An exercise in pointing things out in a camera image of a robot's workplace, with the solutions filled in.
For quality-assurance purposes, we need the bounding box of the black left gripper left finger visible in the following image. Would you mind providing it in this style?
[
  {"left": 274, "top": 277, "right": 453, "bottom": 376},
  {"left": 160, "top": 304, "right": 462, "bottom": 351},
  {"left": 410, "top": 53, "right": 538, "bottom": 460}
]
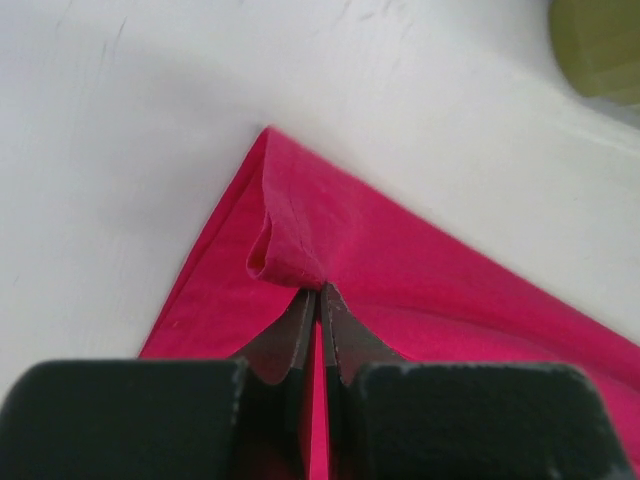
[{"left": 1, "top": 290, "right": 316, "bottom": 479}]

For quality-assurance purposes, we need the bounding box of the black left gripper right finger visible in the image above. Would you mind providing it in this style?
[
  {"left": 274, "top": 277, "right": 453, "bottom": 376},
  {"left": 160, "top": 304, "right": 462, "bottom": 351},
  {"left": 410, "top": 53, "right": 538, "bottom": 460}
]
[{"left": 319, "top": 284, "right": 636, "bottom": 479}]

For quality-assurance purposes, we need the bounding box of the pink t-shirt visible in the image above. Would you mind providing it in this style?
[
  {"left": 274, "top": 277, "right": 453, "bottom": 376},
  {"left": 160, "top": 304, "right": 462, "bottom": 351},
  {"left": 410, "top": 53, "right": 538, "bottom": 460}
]
[{"left": 141, "top": 128, "right": 639, "bottom": 463}]

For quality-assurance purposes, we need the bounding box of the green plastic bin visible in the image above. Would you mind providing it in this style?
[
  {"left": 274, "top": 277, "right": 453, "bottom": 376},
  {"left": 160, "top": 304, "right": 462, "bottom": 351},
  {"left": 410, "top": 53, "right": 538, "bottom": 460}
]
[{"left": 548, "top": 0, "right": 639, "bottom": 112}]

